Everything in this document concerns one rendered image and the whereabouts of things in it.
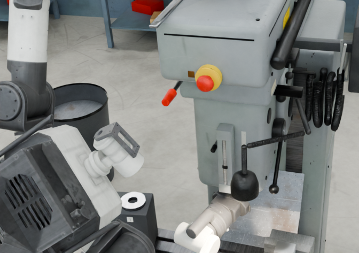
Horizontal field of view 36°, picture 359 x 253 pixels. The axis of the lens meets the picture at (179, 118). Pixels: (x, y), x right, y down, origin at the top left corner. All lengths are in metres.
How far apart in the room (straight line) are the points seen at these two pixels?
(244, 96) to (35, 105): 0.51
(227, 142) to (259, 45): 0.36
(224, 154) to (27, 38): 0.60
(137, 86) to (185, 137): 0.96
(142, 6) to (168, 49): 4.71
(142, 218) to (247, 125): 0.61
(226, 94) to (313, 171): 0.78
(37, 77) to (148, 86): 3.71
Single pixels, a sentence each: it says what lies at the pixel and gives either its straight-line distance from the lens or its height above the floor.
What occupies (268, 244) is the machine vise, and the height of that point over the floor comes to 1.01.
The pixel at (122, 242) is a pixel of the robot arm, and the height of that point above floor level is 1.45.
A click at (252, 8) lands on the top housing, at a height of 1.89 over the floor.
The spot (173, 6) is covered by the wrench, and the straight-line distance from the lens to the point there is 1.31.
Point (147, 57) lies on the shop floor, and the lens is 5.53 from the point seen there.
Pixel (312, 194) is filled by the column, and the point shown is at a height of 0.97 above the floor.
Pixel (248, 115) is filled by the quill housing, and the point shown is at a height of 1.58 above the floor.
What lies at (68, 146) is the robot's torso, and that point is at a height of 1.65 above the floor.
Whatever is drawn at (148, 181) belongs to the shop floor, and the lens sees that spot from 3.82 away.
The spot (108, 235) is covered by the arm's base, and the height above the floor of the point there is 1.47.
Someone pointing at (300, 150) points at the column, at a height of 1.17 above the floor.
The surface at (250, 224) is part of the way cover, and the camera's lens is 2.16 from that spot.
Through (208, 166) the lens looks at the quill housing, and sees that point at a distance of 1.59.
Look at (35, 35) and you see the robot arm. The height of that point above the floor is 1.88.
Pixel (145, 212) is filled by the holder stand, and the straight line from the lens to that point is 1.92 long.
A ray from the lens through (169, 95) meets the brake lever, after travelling 1.30.
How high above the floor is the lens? 2.35
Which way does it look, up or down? 32 degrees down
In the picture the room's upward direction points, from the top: 5 degrees counter-clockwise
